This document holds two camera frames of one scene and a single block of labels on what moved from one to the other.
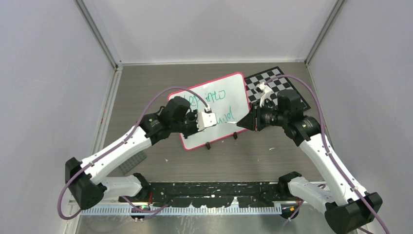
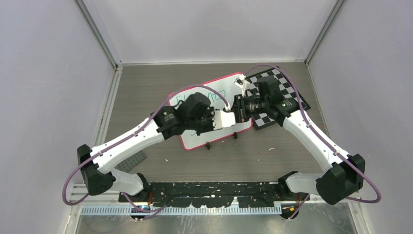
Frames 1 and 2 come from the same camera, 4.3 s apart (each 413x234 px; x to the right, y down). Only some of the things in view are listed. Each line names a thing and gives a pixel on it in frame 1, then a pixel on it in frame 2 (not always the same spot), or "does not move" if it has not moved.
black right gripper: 249,121 to 239,108
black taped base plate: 249,194 does not move
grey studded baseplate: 132,163 does not move
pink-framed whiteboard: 228,98 does not move
